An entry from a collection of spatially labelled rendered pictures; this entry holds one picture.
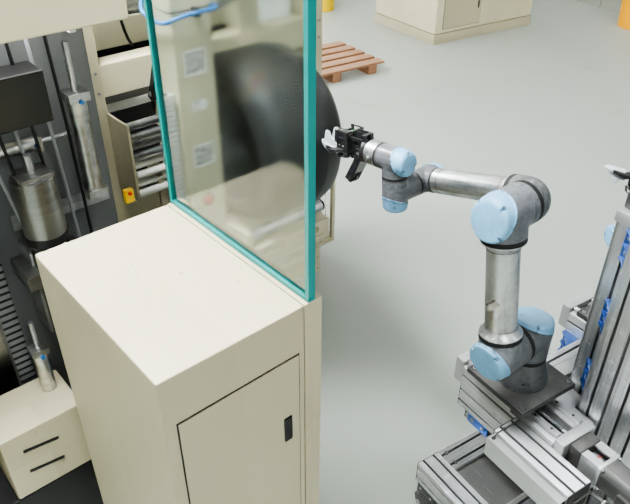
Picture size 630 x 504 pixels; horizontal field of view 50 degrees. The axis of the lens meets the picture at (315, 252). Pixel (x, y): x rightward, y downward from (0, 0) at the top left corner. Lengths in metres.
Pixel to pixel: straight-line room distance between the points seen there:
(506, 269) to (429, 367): 1.46
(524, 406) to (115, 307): 1.17
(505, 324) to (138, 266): 0.93
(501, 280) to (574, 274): 2.16
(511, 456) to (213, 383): 0.98
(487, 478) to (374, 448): 0.51
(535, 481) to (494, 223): 0.73
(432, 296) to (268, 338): 2.23
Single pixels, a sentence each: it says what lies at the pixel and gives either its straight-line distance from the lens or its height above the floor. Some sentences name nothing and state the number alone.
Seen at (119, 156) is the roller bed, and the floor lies 1.05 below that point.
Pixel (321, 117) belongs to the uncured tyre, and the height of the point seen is 1.31.
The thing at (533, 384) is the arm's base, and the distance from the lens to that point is 2.07.
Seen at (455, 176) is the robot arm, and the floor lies 1.26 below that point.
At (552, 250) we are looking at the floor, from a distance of 4.07.
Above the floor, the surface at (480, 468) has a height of 0.21.
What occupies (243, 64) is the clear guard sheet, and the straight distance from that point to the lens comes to 1.34.
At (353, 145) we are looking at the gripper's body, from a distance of 2.04.
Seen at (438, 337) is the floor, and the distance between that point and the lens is 3.31.
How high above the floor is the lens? 2.15
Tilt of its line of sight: 34 degrees down
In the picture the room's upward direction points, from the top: straight up
